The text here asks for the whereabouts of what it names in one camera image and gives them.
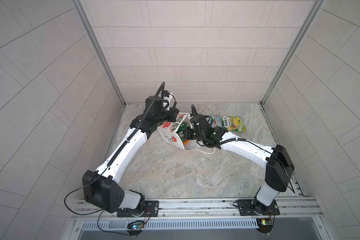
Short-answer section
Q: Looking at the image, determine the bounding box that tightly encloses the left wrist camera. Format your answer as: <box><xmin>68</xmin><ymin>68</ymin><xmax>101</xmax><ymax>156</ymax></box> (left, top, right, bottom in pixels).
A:
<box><xmin>162</xmin><ymin>90</ymin><xmax>172</xmax><ymax>107</ymax></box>

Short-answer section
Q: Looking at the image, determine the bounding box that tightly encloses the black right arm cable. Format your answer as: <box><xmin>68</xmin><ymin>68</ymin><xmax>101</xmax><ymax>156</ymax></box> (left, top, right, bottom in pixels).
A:
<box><xmin>190</xmin><ymin>104</ymin><xmax>296</xmax><ymax>194</ymax></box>

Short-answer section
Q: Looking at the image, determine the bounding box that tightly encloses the spring tea candy bag yellow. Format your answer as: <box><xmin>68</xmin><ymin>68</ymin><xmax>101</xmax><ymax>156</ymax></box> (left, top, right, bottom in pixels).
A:
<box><xmin>222</xmin><ymin>116</ymin><xmax>246</xmax><ymax>132</ymax></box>

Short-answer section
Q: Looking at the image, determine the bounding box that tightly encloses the aluminium rail frame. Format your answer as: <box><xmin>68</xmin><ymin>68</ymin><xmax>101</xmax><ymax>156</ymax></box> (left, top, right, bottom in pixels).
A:
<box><xmin>67</xmin><ymin>197</ymin><xmax>324</xmax><ymax>221</ymax></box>

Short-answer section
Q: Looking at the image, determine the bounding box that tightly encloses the circuit board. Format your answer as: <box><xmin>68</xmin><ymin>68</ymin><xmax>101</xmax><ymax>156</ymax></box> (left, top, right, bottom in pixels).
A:
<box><xmin>127</xmin><ymin>221</ymin><xmax>145</xmax><ymax>231</ymax></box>
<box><xmin>256</xmin><ymin>219</ymin><xmax>274</xmax><ymax>234</ymax></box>

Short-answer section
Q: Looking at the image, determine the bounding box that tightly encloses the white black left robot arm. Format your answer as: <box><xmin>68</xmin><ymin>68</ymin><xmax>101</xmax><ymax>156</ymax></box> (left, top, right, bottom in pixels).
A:
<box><xmin>83</xmin><ymin>91</ymin><xmax>179</xmax><ymax>216</ymax></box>

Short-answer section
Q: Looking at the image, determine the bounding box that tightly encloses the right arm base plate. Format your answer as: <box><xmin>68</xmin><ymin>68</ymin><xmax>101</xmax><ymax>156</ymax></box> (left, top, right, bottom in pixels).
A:
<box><xmin>233</xmin><ymin>198</ymin><xmax>280</xmax><ymax>216</ymax></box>

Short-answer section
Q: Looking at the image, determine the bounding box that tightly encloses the white paper bag red print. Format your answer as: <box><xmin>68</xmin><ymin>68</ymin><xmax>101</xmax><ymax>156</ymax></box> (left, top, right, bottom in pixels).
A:
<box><xmin>157</xmin><ymin>113</ymin><xmax>216</xmax><ymax>155</ymax></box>

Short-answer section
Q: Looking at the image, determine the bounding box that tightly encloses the aluminium corner post left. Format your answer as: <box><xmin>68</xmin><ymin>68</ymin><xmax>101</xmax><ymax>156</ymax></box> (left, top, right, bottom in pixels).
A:
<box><xmin>72</xmin><ymin>0</ymin><xmax>126</xmax><ymax>107</ymax></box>

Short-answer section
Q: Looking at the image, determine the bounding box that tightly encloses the right circuit board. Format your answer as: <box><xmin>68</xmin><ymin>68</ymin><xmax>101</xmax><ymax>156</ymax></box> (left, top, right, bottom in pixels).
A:
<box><xmin>256</xmin><ymin>219</ymin><xmax>274</xmax><ymax>234</ymax></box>

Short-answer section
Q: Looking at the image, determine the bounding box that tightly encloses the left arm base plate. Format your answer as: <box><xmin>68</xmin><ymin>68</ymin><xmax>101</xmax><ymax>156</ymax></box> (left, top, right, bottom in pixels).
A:
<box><xmin>117</xmin><ymin>201</ymin><xmax>160</xmax><ymax>218</ymax></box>

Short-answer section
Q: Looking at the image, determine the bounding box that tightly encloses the green spring tea candy bag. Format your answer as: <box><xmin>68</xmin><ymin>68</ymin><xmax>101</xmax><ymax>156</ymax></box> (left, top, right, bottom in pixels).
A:
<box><xmin>177</xmin><ymin>122</ymin><xmax>192</xmax><ymax>135</ymax></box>

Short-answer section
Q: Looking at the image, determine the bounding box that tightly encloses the left circuit board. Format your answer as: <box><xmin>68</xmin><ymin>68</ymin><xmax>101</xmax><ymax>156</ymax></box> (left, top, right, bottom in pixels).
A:
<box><xmin>127</xmin><ymin>221</ymin><xmax>145</xmax><ymax>231</ymax></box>

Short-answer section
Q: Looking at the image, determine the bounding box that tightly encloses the mint blossom candy bag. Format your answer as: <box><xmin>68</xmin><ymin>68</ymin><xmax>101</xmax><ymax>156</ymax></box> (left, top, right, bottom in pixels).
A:
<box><xmin>206</xmin><ymin>115</ymin><xmax>230</xmax><ymax>130</ymax></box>

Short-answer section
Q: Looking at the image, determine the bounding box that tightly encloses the aluminium corner post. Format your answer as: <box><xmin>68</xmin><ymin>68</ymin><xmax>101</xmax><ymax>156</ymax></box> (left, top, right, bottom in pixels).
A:
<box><xmin>260</xmin><ymin>0</ymin><xmax>326</xmax><ymax>107</ymax></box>
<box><xmin>72</xmin><ymin>0</ymin><xmax>126</xmax><ymax>107</ymax></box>

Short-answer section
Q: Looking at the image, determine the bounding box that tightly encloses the aluminium corner post right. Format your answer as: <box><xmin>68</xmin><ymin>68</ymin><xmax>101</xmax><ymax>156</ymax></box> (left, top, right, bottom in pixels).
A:
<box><xmin>260</xmin><ymin>0</ymin><xmax>326</xmax><ymax>107</ymax></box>

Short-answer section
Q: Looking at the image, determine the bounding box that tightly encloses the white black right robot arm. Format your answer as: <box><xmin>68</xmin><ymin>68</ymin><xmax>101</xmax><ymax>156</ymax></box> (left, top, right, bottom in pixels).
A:
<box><xmin>186</xmin><ymin>106</ymin><xmax>295</xmax><ymax>215</ymax></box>

